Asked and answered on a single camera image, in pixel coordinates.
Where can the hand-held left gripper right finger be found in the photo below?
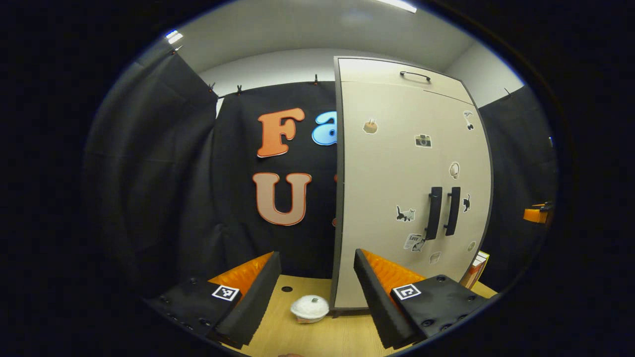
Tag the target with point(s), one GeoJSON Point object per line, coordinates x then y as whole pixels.
{"type": "Point", "coordinates": [377, 302]}

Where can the white cabinet drawer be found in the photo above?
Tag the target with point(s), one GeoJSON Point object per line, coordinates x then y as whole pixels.
{"type": "Point", "coordinates": [372, 72]}

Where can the white lidded bowl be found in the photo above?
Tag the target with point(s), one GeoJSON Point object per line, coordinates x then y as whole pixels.
{"type": "Point", "coordinates": [310, 307]}

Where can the ceiling light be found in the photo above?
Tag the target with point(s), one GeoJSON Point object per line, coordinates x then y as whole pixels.
{"type": "Point", "coordinates": [397, 5]}

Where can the white cabinet door camera sticker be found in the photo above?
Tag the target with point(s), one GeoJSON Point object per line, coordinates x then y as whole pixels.
{"type": "Point", "coordinates": [382, 173]}

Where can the white and grey shoe cabinet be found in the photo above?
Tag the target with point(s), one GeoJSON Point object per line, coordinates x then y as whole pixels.
{"type": "Point", "coordinates": [337, 208]}

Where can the white cabinet door black cat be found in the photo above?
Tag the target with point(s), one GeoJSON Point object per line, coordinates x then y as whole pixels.
{"type": "Point", "coordinates": [474, 163]}

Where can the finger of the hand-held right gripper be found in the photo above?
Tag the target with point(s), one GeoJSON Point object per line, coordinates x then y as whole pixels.
{"type": "Point", "coordinates": [535, 215]}

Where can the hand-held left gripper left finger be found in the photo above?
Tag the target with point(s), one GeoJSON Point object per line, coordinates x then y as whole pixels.
{"type": "Point", "coordinates": [258, 297]}

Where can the black backdrop cloth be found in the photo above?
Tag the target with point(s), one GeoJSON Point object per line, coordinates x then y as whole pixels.
{"type": "Point", "coordinates": [163, 173]}

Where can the yellow book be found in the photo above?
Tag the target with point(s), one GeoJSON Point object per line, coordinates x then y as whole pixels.
{"type": "Point", "coordinates": [483, 256]}

